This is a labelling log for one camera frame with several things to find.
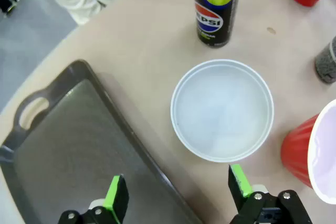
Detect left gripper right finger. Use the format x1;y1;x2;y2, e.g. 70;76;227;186
227;164;313;224

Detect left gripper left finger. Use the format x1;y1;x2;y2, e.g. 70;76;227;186
57;174;130;224

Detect white plastic bowl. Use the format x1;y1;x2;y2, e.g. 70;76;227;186
170;59;275;163

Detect black Pepsi can grey dotted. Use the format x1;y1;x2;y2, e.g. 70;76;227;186
314;36;336;83

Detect dark brown plastic tray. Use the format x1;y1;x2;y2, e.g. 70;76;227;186
0;59;203;224

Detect black Pepsi can yellow mark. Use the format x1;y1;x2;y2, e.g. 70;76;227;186
192;0;242;49

